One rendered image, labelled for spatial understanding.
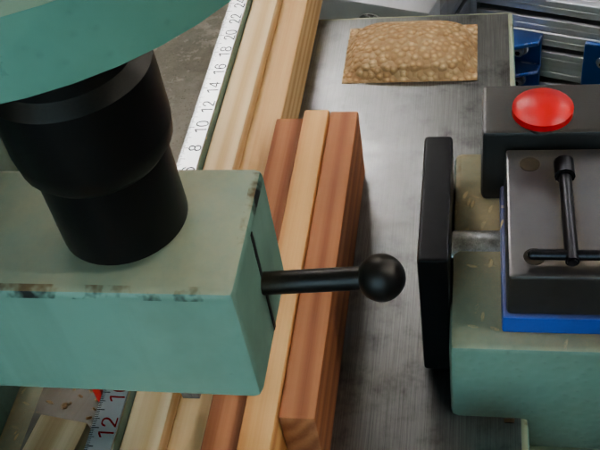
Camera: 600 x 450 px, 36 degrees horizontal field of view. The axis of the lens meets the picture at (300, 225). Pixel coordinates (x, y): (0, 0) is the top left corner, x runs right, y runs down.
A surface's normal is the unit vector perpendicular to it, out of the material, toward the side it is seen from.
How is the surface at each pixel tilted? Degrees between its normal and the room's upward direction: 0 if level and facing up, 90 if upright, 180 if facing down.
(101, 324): 90
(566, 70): 90
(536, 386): 90
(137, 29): 90
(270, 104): 0
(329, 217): 0
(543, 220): 0
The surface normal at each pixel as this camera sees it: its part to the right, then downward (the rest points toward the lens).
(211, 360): -0.13, 0.73
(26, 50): 0.32, 0.65
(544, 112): -0.15, -0.56
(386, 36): -0.34, -0.68
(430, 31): 0.03, -0.69
